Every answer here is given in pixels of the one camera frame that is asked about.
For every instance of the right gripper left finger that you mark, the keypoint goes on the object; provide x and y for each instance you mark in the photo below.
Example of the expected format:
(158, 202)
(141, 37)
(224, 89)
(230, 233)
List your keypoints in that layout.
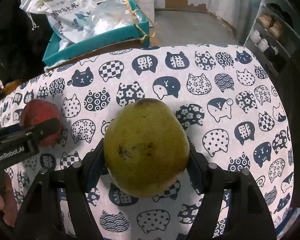
(40, 215)

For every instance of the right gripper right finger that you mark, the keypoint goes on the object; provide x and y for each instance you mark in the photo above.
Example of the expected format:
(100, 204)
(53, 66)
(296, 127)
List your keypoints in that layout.
(248, 214)

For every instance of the red apple back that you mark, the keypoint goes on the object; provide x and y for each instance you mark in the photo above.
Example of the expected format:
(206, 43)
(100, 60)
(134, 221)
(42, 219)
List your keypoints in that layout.
(37, 111)

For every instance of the person's left hand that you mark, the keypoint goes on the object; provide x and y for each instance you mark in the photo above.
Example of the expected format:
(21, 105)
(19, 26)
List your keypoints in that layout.
(8, 204)

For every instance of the cat pattern tablecloth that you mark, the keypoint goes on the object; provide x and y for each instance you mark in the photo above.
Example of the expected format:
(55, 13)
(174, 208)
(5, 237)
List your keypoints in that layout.
(222, 97)

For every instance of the black hanging coat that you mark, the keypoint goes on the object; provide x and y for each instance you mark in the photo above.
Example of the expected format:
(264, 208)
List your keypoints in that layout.
(23, 42)

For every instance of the white rice bag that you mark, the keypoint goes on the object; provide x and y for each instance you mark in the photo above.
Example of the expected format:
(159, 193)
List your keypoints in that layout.
(73, 20)

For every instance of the teal cardboard box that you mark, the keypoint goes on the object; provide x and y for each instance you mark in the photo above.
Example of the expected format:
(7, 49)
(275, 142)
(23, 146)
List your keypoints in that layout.
(125, 36)

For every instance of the clear plastic bag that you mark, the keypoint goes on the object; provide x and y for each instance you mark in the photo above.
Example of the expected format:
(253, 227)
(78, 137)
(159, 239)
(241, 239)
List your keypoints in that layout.
(110, 15)

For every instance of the shoe rack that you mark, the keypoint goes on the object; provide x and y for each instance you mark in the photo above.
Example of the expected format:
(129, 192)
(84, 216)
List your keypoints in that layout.
(274, 35)

